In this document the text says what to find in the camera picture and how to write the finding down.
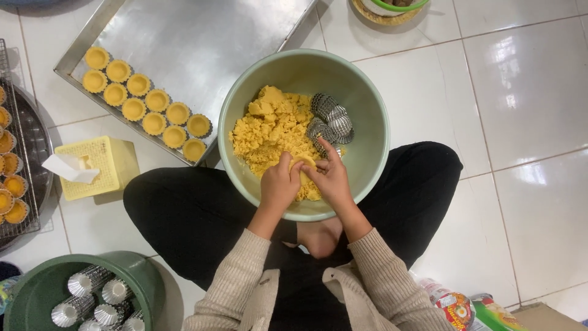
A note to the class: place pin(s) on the person's right hand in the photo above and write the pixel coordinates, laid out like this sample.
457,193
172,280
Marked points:
335,181

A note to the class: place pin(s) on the brown cardboard box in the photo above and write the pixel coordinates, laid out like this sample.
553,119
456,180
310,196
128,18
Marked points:
551,319

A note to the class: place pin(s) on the person's bare foot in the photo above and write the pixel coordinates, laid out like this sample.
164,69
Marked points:
319,237

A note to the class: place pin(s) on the rows of dough-lined tart moulds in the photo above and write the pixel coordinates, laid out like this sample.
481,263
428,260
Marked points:
134,109

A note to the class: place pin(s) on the dark green plastic bucket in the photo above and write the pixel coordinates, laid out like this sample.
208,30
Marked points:
41,285

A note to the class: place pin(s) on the stacks of silver tart moulds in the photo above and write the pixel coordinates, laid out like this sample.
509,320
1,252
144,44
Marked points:
85,280

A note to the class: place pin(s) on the beige knit cardigan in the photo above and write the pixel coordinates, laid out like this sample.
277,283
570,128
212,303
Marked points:
257,303

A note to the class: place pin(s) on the yellow plastic tissue box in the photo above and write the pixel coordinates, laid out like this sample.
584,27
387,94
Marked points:
112,158

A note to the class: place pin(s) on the white tissue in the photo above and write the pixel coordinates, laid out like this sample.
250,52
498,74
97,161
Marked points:
69,168

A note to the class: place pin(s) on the heap of yellow crumbly dough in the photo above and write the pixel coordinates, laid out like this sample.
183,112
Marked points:
266,128

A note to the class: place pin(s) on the blue patterned plastic packet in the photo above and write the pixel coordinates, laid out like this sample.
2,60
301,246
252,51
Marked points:
5,294

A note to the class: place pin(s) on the pile of loose silver moulds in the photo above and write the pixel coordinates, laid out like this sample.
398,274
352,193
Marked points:
333,119

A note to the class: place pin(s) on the yellow dough piece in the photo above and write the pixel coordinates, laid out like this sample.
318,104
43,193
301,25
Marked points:
304,162

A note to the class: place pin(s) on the green food packet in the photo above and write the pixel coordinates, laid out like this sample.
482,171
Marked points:
496,317

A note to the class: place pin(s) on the green rimmed bowl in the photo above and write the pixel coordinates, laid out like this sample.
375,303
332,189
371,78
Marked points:
399,8

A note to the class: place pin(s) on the round metal tray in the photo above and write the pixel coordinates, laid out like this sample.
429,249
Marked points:
42,151

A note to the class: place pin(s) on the person's left hand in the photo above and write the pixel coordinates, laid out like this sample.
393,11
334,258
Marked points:
275,186

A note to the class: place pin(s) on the row of baked tarts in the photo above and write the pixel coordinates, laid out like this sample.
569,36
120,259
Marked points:
14,186

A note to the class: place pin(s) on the large metal baking tray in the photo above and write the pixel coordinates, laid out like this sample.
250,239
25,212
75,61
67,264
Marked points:
197,46

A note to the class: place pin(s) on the red instant noodle packet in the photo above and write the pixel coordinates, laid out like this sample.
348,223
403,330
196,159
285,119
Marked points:
454,312

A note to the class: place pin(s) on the pink white plastic packet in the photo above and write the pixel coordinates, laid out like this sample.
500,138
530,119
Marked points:
429,289

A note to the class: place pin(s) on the woven basket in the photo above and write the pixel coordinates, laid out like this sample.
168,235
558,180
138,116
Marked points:
388,19

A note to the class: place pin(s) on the light green plastic bowl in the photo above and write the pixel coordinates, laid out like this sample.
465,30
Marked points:
367,151

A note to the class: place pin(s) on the person's black trousers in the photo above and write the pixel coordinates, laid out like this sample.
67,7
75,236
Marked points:
193,216

